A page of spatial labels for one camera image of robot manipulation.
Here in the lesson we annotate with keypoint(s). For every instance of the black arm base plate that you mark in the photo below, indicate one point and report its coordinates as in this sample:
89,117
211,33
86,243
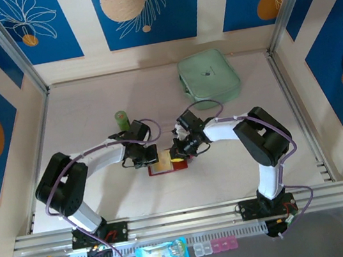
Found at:
246,211
120,231

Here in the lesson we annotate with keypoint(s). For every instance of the aluminium table side rail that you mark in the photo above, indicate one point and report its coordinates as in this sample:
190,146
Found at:
42,128
291,100

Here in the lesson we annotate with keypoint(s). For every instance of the clear pill box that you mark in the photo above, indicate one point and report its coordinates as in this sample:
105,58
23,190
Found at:
202,249

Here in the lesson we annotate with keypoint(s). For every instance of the small green bottle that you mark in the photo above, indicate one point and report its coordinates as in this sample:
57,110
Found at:
121,119

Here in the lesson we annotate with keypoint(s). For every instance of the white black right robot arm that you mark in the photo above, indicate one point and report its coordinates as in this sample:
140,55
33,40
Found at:
220,131

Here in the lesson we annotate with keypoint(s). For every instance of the pink pill box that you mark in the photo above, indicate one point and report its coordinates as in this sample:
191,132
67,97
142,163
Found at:
224,244

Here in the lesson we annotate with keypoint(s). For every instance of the mint green zip pouch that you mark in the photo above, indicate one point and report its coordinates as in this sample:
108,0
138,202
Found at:
209,77

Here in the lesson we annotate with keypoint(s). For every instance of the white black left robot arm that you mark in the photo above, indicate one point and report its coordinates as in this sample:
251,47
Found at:
104,154

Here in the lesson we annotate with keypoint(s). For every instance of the aluminium rail beam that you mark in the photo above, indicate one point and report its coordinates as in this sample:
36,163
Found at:
178,219

